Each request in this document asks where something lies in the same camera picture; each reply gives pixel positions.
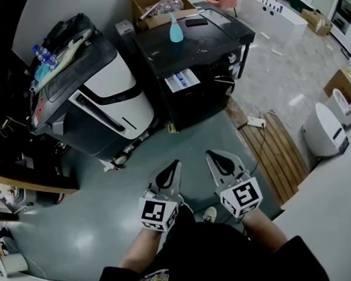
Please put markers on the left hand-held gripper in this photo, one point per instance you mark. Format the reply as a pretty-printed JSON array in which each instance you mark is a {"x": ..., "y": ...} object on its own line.
[{"x": 155, "y": 211}]

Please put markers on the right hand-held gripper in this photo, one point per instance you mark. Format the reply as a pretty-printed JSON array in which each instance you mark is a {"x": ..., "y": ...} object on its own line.
[{"x": 241, "y": 196}]

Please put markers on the white detergent drawer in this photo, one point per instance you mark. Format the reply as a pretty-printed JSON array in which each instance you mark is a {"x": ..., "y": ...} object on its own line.
[{"x": 181, "y": 80}]

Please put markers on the person's right forearm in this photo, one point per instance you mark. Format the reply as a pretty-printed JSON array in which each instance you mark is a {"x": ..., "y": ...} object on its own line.
[{"x": 265, "y": 232}]

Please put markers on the person's left forearm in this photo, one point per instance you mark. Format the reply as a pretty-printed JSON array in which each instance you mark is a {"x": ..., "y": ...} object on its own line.
[{"x": 140, "y": 250}]

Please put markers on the black washing machine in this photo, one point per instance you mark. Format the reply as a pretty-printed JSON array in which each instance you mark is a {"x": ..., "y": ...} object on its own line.
[{"x": 194, "y": 53}]

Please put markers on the person's pale shoe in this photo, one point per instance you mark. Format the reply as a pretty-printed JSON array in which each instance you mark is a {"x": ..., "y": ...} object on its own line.
[{"x": 209, "y": 215}]

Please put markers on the wooden slat platform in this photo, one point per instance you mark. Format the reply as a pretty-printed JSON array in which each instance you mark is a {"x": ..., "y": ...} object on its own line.
[{"x": 276, "y": 155}]

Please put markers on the white power strip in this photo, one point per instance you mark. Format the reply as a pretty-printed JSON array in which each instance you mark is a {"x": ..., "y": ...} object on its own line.
[{"x": 256, "y": 121}]

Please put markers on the person's black clothing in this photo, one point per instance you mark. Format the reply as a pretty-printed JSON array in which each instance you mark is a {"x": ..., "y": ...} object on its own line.
[{"x": 210, "y": 252}]

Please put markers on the white and grey appliance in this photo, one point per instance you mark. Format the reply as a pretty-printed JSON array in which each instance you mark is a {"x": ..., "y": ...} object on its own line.
[{"x": 103, "y": 105}]

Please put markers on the white rounded appliance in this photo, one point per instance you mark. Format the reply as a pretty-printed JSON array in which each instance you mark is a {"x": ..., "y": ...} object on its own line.
[{"x": 321, "y": 132}]

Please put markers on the white toilet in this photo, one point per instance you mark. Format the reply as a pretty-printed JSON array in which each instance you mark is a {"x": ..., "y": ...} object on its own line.
[{"x": 345, "y": 107}]

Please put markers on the wooden shelf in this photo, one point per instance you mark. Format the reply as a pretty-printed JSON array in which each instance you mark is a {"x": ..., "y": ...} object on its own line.
[{"x": 34, "y": 182}]

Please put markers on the light blue bottle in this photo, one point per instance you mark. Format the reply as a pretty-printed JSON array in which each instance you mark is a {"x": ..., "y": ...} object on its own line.
[{"x": 176, "y": 32}]

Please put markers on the large cardboard box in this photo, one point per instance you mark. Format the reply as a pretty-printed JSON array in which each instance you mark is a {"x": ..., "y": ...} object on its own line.
[{"x": 340, "y": 85}]

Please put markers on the black phone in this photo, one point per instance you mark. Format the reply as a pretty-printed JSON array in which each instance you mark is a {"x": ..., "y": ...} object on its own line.
[{"x": 196, "y": 22}]

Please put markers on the grey plastic bin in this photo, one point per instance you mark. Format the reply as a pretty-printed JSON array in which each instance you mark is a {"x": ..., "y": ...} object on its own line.
[{"x": 125, "y": 34}]

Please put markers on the white counter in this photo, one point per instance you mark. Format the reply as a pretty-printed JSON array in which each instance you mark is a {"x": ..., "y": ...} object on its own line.
[{"x": 275, "y": 23}]

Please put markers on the open cardboard box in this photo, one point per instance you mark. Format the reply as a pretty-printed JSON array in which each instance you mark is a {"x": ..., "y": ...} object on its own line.
[{"x": 157, "y": 20}]

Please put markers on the cream cloth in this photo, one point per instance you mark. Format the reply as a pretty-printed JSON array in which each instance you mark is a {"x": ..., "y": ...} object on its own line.
[{"x": 71, "y": 51}]

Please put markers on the blue cloth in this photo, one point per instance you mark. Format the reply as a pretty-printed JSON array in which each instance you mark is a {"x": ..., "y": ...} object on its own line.
[{"x": 41, "y": 73}]

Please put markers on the cardboard tube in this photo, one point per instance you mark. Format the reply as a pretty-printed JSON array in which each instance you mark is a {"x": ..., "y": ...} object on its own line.
[{"x": 148, "y": 12}]

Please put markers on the clear bottle with red cap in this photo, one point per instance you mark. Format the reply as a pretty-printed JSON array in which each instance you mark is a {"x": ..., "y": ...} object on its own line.
[{"x": 171, "y": 3}]

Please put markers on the small cardboard box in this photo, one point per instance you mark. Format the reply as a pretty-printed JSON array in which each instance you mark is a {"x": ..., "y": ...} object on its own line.
[{"x": 317, "y": 22}]

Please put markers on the clear water bottle blue cap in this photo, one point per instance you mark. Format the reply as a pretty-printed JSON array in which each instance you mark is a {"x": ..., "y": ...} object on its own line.
[{"x": 45, "y": 56}]

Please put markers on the black bag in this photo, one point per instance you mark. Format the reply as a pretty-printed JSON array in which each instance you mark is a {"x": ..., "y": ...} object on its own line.
[{"x": 67, "y": 28}]

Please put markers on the built-in black oven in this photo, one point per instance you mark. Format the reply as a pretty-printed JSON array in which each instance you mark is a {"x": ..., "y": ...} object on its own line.
[{"x": 345, "y": 15}]

